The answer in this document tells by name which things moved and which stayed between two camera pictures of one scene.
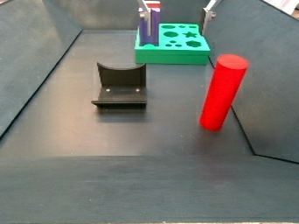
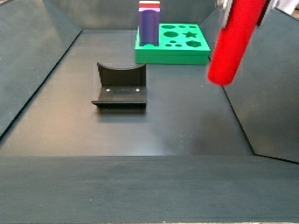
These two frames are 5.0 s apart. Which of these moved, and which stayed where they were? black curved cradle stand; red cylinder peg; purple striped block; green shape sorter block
Moved: red cylinder peg
Stayed: purple striped block; black curved cradle stand; green shape sorter block
